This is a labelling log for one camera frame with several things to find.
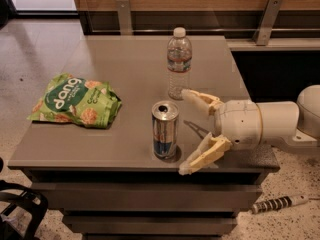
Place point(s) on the right metal bracket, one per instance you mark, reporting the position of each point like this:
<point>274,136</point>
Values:
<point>262,34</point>

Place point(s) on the black chair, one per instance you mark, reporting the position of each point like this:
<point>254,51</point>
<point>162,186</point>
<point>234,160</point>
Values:
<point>24,211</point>

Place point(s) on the white power strip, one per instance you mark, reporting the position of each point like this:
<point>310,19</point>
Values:
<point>278,203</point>

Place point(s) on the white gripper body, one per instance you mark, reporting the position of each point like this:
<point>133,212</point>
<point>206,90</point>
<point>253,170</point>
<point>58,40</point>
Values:
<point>237,122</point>

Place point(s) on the silver blue Red Bull can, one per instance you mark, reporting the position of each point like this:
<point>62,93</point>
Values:
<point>165,121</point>

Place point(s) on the left metal bracket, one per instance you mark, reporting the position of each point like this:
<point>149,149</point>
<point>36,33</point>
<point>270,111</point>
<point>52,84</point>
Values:
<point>124,17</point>

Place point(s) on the grey drawer cabinet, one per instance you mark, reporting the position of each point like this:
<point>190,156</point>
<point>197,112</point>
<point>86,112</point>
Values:
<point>108,183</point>

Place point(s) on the metal bracket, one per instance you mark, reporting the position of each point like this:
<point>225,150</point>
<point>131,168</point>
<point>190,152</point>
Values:
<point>262,34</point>
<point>124,17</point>

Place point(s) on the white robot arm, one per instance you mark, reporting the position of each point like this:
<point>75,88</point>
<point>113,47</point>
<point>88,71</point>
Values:
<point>291,126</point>

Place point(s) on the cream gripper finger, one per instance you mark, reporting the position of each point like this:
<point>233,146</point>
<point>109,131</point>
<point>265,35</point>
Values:
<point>206,103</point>
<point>207,152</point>

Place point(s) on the green Dang chips bag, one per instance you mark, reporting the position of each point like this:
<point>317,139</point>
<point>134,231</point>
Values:
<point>70,99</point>

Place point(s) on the clear plastic water bottle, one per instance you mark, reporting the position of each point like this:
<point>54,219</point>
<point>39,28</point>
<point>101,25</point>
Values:
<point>179,57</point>

